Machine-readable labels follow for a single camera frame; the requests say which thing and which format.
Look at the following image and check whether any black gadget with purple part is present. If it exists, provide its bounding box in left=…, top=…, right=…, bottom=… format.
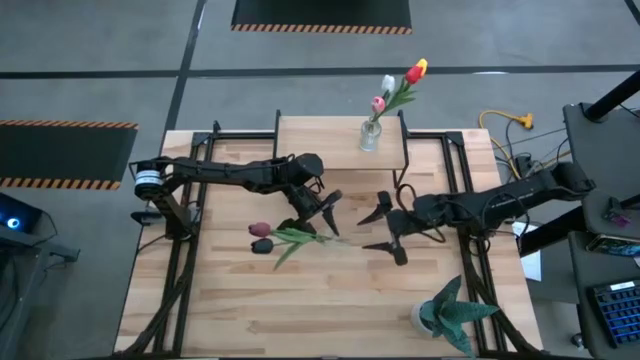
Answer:
left=603, top=196, right=634, bottom=229

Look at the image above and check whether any black power adapter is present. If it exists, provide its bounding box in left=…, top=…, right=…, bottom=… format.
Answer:
left=514, top=153, right=536, bottom=174

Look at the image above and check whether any black backlit keypad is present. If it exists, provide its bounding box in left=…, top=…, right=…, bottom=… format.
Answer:
left=591, top=279, right=640, bottom=350

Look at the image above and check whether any pink artificial tulip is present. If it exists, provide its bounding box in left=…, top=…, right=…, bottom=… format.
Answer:
left=368, top=95, right=387, bottom=124

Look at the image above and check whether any maroon artificial tulip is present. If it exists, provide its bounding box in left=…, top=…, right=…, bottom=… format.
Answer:
left=248, top=221, right=351, bottom=246

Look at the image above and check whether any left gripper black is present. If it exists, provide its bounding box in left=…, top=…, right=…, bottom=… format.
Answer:
left=288, top=183, right=345, bottom=238

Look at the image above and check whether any wooden shelf with black frame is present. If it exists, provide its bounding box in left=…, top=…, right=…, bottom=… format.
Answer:
left=272, top=108, right=411, bottom=190

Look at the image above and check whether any grey equipment stand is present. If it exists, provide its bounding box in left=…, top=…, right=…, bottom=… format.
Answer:
left=0, top=227, right=82, bottom=360

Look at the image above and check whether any black aluminium table frame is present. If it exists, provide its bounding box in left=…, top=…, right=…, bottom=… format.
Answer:
left=114, top=119, right=544, bottom=359

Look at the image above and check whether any black artificial tulip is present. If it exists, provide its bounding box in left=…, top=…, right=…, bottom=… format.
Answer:
left=249, top=237, right=351, bottom=271

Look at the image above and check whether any black metal pole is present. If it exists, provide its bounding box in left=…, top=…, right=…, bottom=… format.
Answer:
left=583, top=69, right=640, bottom=124

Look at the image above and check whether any yellow extension cable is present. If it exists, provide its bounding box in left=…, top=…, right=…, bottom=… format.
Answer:
left=478, top=109, right=536, bottom=169

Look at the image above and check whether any black metal beam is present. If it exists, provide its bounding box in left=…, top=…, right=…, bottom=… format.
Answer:
left=516, top=205, right=591, bottom=257

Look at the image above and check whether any white artificial tulip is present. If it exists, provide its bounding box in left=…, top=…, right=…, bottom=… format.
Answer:
left=372, top=73, right=397, bottom=121

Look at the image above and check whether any grey desk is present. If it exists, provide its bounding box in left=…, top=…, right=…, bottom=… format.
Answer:
left=562, top=102, right=640, bottom=360

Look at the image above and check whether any green plant in white pot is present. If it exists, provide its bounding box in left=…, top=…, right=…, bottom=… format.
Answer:
left=410, top=273, right=501, bottom=357

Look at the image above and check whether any black hazard striped floor mat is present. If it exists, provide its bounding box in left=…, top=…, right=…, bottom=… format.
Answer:
left=0, top=118, right=140, bottom=191
left=230, top=0, right=414, bottom=36

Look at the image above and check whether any dark smartphone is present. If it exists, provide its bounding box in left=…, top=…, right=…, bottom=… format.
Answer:
left=586, top=233, right=640, bottom=259

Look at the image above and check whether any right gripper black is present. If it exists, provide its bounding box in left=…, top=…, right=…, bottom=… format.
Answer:
left=357, top=189, right=445, bottom=267

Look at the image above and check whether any red artificial tulip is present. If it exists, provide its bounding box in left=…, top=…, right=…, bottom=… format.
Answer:
left=384, top=63, right=426, bottom=114

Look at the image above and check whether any black computer with blue light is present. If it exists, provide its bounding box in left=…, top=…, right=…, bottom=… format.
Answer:
left=0, top=192, right=45, bottom=235

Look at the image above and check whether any yellow orange artificial tulip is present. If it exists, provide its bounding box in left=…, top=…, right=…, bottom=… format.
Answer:
left=399, top=57, right=430, bottom=101

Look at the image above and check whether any white paper sheet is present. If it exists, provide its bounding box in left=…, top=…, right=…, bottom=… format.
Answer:
left=510, top=221, right=544, bottom=283

